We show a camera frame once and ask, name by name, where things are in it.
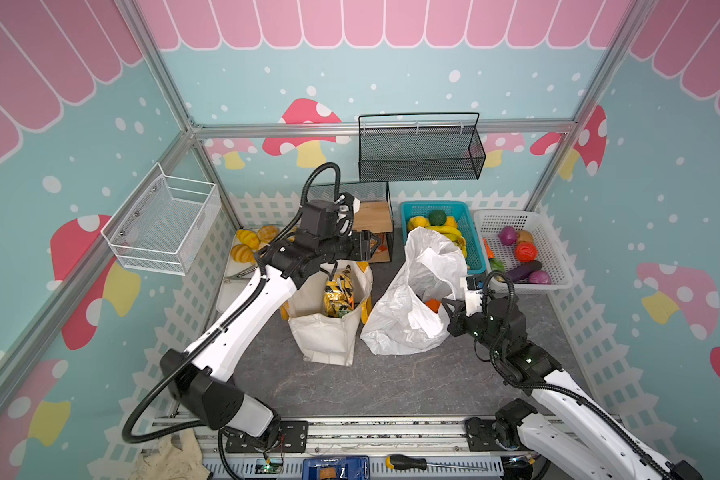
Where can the white canvas tote bag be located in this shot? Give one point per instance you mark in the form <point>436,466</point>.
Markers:
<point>323,339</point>

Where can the green leafy vegetable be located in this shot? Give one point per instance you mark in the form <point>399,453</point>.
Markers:
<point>497,265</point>

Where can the yellow lemon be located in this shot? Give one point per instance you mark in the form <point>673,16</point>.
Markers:
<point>417,221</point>

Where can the striped bread roll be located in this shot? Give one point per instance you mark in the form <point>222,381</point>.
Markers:
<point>248,238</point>

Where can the brown potato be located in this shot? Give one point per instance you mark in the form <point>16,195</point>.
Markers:
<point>524,236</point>

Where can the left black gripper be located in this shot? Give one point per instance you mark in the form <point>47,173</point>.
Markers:
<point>362,246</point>

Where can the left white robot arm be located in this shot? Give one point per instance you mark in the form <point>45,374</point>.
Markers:
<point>199,378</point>

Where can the dark purple eggplant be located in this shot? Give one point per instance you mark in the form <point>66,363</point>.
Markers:
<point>523,271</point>

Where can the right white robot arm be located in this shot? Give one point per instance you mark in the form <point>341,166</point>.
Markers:
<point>557,418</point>

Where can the blue electronics box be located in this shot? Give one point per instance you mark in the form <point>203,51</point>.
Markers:
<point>336,468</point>

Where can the white plastic grocery bag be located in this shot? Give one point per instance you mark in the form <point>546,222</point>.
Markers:
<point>400,322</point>

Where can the green avocado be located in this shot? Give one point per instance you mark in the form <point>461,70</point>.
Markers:
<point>437,218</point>

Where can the white wire wall basket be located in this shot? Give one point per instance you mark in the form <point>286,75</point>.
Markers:
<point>163,224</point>

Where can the black wire snack shelf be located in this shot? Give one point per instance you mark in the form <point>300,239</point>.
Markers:
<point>374,213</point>

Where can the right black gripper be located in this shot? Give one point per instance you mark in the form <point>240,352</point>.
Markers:
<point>459,315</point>

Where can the gold black snack bag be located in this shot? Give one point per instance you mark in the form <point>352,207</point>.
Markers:
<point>338,299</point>

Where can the yellow banana bunch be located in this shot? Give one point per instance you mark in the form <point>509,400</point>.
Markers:
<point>454,235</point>

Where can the black mesh wall basket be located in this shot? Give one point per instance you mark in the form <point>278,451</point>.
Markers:
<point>429,146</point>

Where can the white plastic vegetable basket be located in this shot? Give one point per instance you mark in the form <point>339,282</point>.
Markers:
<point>555,274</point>

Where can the teal plastic fruit basket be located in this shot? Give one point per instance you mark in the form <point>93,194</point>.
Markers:
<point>452,220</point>

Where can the purple onion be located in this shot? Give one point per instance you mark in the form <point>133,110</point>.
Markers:
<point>508,236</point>

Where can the beige cloth rag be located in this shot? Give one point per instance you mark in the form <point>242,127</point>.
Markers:
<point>169,462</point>

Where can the red tomato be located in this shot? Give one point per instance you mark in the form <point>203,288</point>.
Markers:
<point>525,252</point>

